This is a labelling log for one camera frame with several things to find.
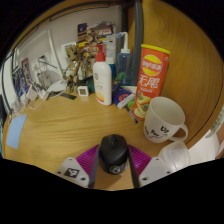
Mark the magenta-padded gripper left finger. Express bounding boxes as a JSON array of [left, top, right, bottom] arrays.
[[54, 144, 102, 189]]

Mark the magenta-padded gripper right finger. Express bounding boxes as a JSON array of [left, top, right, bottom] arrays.
[[127, 144, 174, 188]]

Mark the black computer mouse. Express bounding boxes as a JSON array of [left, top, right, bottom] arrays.
[[99, 133, 130, 175]]

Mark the light blue mouse pad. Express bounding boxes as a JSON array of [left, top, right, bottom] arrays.
[[5, 113, 28, 150]]

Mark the clear plastic container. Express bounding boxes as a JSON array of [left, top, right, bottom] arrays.
[[157, 140, 191, 173]]

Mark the white mug with black print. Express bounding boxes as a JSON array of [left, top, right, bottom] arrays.
[[143, 96, 189, 144]]

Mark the dark pen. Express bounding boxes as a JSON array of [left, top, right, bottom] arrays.
[[125, 105, 139, 124]]

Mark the blue snack packet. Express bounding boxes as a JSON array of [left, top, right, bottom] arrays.
[[112, 85, 137, 110]]

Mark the small white desk thermometer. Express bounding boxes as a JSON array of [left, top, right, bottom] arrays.
[[77, 85, 90, 98]]

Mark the orange-red chips can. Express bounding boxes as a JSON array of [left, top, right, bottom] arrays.
[[132, 43, 171, 121]]

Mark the white pump bottle, red top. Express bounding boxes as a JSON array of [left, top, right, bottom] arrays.
[[92, 43, 114, 107]]

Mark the gold robot figure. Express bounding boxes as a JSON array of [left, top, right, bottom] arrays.
[[63, 43, 94, 94]]

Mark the blue squeeze wash bottle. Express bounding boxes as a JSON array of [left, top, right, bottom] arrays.
[[115, 31, 135, 87]]

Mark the colourful picture card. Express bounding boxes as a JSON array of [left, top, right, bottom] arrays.
[[77, 21, 118, 44]]

